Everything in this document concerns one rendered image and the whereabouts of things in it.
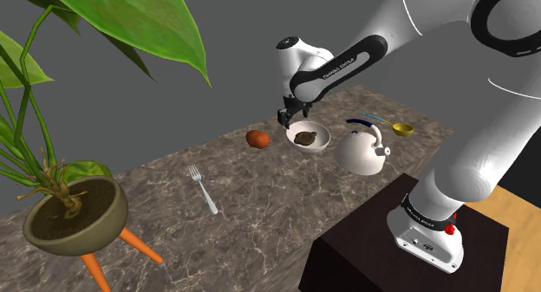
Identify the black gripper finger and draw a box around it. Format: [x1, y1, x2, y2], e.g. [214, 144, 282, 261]
[277, 107, 296, 130]

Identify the dark brown lump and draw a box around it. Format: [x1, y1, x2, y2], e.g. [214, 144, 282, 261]
[294, 131, 317, 146]

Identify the white bowl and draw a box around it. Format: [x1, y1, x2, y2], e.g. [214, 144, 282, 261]
[285, 120, 331, 153]

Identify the reddish brown potato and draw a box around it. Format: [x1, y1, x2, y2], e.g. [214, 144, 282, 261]
[245, 129, 271, 150]

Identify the silver fork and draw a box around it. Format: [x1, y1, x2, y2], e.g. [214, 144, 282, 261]
[187, 165, 219, 215]

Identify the dark robot stand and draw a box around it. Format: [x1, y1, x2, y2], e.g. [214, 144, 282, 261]
[297, 172, 511, 292]

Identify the potted plant on orange legs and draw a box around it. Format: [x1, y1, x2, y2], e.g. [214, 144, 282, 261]
[0, 0, 212, 292]

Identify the white kettle with blue handle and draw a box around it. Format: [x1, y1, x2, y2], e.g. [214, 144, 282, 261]
[333, 118, 392, 177]

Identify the yellow measuring spoon blue handle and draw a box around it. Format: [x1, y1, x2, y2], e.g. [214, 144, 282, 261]
[362, 112, 414, 138]

